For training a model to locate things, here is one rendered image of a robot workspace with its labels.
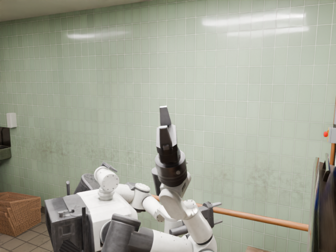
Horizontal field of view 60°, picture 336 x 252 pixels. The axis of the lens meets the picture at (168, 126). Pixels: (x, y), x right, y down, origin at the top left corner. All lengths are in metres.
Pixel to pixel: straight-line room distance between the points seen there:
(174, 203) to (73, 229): 0.37
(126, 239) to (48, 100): 3.21
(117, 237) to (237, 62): 2.04
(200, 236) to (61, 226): 0.45
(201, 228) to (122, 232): 0.25
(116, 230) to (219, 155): 1.97
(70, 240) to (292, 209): 2.11
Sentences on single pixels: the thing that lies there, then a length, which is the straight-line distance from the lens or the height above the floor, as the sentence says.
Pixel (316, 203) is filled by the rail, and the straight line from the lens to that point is 1.11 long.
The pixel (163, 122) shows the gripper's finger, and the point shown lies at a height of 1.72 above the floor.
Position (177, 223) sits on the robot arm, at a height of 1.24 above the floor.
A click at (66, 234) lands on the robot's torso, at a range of 1.07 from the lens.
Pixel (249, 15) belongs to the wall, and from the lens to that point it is 2.70.
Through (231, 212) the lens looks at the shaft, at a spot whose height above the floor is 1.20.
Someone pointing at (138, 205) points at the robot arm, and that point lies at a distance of 1.48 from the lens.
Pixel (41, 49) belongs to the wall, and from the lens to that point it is 4.07.
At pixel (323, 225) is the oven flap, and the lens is 1.03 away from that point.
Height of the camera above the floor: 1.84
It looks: 9 degrees down
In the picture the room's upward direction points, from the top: straight up
